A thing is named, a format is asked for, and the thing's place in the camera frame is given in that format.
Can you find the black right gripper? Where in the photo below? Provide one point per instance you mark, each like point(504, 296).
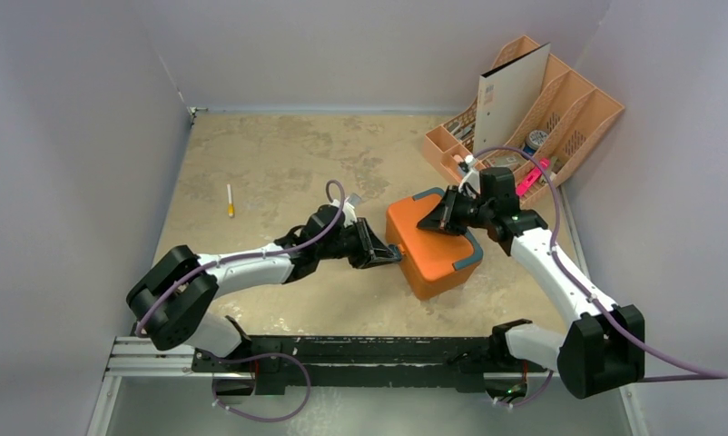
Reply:
point(450, 208)

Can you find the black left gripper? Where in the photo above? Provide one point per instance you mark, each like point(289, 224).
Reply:
point(362, 257)

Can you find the orange medicine kit box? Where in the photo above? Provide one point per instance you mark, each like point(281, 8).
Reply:
point(432, 263)

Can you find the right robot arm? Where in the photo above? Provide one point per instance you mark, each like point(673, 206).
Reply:
point(601, 350)

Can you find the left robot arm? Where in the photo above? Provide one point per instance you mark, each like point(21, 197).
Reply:
point(172, 301)

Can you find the pink marker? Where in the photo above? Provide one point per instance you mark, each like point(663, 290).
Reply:
point(539, 174)

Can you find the peach desk organizer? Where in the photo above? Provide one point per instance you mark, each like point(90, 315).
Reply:
point(574, 112)

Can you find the white binder folder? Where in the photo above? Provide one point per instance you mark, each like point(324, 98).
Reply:
point(506, 93)

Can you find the white yellow thermometer pen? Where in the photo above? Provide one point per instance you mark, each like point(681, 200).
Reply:
point(230, 202)

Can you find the teal box carry handle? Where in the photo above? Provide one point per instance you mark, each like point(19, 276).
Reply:
point(457, 251)

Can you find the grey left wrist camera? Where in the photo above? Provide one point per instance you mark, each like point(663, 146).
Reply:
point(352, 201)

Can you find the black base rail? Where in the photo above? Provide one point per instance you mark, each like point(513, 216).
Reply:
point(464, 364)

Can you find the aluminium frame rail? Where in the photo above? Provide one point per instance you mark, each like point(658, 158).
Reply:
point(132, 357)

